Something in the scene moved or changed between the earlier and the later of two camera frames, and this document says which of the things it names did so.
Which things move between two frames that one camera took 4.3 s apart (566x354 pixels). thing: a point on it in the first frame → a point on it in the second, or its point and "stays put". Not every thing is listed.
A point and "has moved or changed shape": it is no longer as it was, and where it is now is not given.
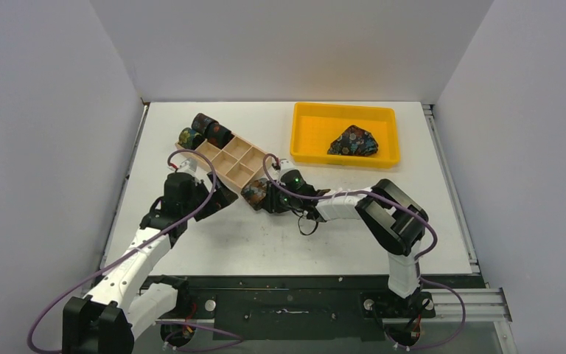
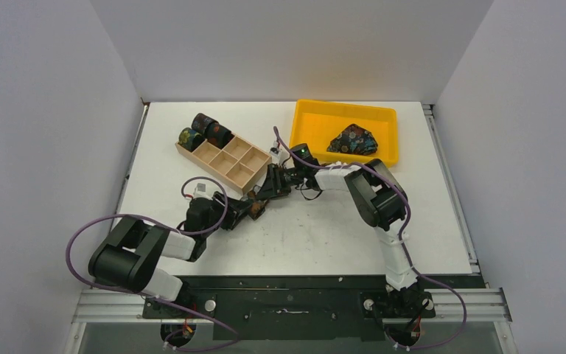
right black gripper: x=270 y=196 → x=280 y=180
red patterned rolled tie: x=218 y=135 stays put
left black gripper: x=222 y=197 → x=235 y=210
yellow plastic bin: x=314 y=126 stays put
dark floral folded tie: x=354 y=141 stays put
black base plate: x=305 y=307 stays put
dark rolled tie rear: x=200 y=123 stays put
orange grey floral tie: x=254 y=193 has moved or changed shape
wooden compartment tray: x=239 y=162 stays put
